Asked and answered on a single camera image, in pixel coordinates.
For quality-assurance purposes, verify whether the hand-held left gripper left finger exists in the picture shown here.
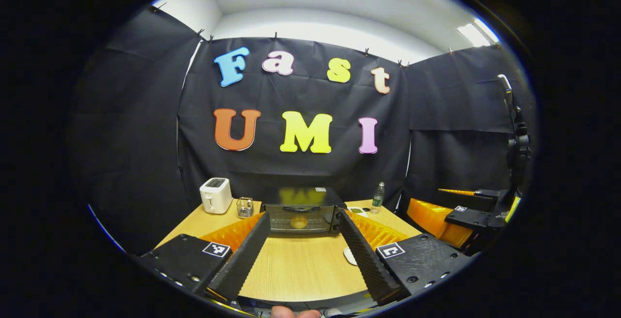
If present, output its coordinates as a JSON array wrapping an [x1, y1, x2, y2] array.
[[138, 211, 271, 302]]

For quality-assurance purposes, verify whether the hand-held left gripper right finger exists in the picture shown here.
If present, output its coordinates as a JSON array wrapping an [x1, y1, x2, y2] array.
[[339, 210, 474, 305]]

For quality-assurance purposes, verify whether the black electric oven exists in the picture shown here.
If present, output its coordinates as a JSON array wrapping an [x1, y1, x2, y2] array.
[[261, 187, 347, 237]]

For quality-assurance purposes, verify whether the clear plastic water bottle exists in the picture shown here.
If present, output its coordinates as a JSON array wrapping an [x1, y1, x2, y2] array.
[[371, 182, 385, 214]]

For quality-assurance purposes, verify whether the white toaster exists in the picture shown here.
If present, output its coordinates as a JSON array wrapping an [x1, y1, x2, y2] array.
[[199, 178, 233, 214]]

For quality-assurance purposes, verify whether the small ceiling light panel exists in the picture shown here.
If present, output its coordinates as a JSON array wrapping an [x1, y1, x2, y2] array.
[[456, 17, 500, 48]]

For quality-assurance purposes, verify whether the black backdrop cloth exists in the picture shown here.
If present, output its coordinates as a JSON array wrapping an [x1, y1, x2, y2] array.
[[73, 5, 534, 255]]

